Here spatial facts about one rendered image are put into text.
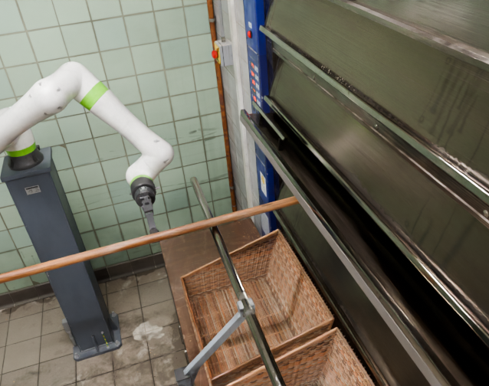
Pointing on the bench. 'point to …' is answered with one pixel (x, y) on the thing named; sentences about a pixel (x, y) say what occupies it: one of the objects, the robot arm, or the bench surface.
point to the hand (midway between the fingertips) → (152, 224)
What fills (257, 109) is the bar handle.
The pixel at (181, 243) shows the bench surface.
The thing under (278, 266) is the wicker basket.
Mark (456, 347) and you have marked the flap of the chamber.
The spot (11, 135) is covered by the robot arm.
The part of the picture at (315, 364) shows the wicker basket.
